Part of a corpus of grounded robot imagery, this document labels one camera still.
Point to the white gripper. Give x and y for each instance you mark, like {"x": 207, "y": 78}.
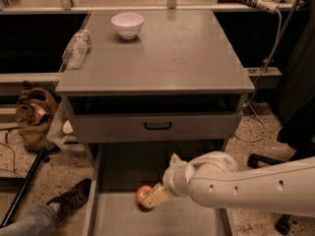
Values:
{"x": 170, "y": 178}

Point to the red apple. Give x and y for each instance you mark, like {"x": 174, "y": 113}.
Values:
{"x": 142, "y": 192}

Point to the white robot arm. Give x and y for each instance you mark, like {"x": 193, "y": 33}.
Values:
{"x": 213, "y": 180}

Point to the grey open middle drawer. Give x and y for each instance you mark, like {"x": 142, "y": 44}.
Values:
{"x": 120, "y": 169}

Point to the grey top drawer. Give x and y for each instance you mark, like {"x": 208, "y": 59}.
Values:
{"x": 124, "y": 119}

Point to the grey drawer cabinet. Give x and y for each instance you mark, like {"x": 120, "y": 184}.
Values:
{"x": 178, "y": 52}

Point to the brown leather shoe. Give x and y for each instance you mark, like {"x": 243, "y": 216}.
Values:
{"x": 72, "y": 199}

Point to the clear plastic storage bin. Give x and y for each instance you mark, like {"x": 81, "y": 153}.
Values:
{"x": 61, "y": 132}

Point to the black metal pole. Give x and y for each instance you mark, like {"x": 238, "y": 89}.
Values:
{"x": 22, "y": 185}

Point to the blue jeans leg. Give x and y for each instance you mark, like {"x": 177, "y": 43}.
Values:
{"x": 41, "y": 221}

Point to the brown backpack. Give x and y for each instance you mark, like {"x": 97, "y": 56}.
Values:
{"x": 35, "y": 111}

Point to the clear plastic water bottle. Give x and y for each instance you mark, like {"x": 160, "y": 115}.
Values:
{"x": 77, "y": 48}

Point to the white ceramic bowl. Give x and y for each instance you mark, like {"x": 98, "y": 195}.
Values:
{"x": 127, "y": 25}

